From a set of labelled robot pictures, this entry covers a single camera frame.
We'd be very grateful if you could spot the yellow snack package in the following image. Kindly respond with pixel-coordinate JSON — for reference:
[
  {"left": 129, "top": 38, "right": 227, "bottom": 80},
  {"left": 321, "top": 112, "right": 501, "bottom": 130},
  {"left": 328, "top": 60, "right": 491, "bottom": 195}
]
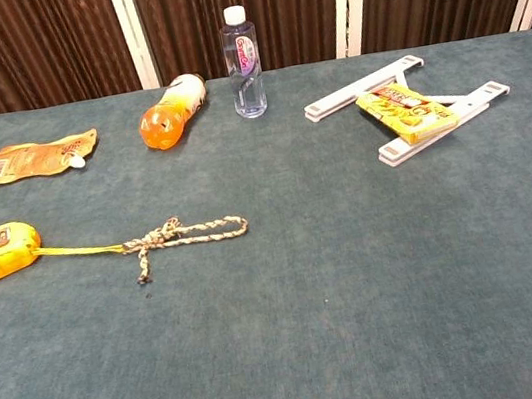
[{"left": 353, "top": 74, "right": 464, "bottom": 154}]

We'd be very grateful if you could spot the braided beige rope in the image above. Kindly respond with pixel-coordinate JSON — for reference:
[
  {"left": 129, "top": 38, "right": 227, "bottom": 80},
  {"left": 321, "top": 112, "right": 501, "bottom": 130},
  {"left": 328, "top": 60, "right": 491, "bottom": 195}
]
[{"left": 117, "top": 205, "right": 256, "bottom": 287}]

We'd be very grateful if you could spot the orange spouted pouch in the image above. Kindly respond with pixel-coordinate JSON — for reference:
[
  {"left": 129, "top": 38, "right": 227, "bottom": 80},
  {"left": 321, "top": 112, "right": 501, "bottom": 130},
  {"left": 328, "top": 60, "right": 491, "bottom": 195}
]
[{"left": 0, "top": 127, "right": 104, "bottom": 185}]

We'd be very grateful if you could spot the yellow tape measure with strap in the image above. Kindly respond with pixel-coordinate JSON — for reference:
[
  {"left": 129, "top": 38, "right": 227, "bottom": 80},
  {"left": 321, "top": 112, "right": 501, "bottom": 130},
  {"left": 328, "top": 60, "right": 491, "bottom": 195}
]
[{"left": 0, "top": 204, "right": 130, "bottom": 284}]

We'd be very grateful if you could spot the orange drink bottle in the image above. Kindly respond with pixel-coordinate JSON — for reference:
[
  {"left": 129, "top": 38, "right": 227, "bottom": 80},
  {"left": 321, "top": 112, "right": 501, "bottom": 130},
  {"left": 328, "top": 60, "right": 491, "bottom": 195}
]
[{"left": 131, "top": 71, "right": 215, "bottom": 154}]

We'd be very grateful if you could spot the white folding stand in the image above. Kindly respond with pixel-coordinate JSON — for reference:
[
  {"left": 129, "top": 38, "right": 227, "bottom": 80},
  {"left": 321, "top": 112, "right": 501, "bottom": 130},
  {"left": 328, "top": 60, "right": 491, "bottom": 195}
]
[{"left": 298, "top": 39, "right": 521, "bottom": 181}]

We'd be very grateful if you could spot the clear water bottle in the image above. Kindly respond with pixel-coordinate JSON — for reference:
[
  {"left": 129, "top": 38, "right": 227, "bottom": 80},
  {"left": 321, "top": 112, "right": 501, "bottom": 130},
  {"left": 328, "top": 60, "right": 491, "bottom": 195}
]
[{"left": 216, "top": 2, "right": 271, "bottom": 122}]

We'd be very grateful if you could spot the teal felt table cover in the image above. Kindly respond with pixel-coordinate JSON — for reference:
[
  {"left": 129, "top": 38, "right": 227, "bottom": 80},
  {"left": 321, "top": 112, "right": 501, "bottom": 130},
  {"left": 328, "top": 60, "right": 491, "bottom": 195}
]
[{"left": 0, "top": 28, "right": 532, "bottom": 399}]

